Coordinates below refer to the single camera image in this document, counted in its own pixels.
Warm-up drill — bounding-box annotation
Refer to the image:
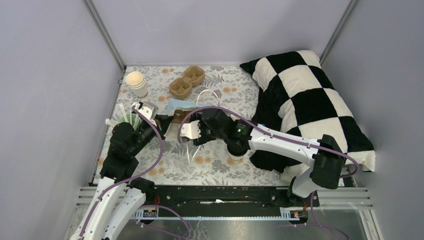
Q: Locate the light blue paper bag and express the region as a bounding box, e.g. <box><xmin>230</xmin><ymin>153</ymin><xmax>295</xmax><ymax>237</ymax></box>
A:
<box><xmin>164</xmin><ymin>89</ymin><xmax>220</xmax><ymax>142</ymax></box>

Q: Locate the white paper cup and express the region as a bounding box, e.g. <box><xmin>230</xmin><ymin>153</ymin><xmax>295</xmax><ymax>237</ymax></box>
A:
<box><xmin>228</xmin><ymin>152</ymin><xmax>247</xmax><ymax>162</ymax></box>

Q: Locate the stack of white paper cups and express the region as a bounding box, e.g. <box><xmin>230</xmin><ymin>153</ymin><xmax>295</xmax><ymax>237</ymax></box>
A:
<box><xmin>124</xmin><ymin>71</ymin><xmax>148</xmax><ymax>99</ymax></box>

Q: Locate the brown cardboard cup carrier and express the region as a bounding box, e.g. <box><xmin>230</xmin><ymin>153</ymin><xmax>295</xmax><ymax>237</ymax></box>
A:
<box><xmin>171</xmin><ymin>109</ymin><xmax>191</xmax><ymax>124</ymax></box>
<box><xmin>169</xmin><ymin>65</ymin><xmax>206</xmax><ymax>100</ymax></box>

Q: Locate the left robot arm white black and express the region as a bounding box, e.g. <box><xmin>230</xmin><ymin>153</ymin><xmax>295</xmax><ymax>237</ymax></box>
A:
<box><xmin>70</xmin><ymin>114</ymin><xmax>172</xmax><ymax>240</ymax></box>

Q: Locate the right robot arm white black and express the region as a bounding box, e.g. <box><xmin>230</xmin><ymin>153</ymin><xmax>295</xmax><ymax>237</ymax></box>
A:
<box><xmin>189</xmin><ymin>108</ymin><xmax>346</xmax><ymax>206</ymax></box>

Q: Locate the green cup holder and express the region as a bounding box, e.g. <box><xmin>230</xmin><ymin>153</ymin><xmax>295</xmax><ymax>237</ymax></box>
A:
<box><xmin>117</xmin><ymin>113</ymin><xmax>142</xmax><ymax>130</ymax></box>

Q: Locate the floral table mat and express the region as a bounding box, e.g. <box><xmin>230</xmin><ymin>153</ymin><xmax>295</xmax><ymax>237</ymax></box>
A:
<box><xmin>94</xmin><ymin>65</ymin><xmax>339</xmax><ymax>187</ymax></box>

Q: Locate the black white checkered blanket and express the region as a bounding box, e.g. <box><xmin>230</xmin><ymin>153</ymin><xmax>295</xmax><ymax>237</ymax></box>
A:
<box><xmin>240</xmin><ymin>50</ymin><xmax>376</xmax><ymax>172</ymax></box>

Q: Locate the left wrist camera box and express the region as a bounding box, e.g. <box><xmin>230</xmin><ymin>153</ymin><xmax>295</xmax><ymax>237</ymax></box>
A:
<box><xmin>131</xmin><ymin>101</ymin><xmax>158</xmax><ymax>121</ymax></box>

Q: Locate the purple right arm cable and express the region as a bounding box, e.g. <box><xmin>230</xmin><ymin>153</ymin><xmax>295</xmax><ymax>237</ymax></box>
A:
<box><xmin>177</xmin><ymin>105</ymin><xmax>360</xmax><ymax>239</ymax></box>

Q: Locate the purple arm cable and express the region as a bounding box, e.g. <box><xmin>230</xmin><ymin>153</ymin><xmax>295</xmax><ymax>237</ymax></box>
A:
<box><xmin>177</xmin><ymin>105</ymin><xmax>360</xmax><ymax>239</ymax></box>
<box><xmin>79</xmin><ymin>105</ymin><xmax>192</xmax><ymax>240</ymax></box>

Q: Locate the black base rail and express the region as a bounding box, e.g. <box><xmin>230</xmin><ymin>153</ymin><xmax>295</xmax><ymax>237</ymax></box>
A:
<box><xmin>131</xmin><ymin>185</ymin><xmax>320</xmax><ymax>222</ymax></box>

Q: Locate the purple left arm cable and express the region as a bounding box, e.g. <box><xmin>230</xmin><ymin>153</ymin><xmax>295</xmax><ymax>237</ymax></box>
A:
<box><xmin>79</xmin><ymin>105</ymin><xmax>192</xmax><ymax>240</ymax></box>

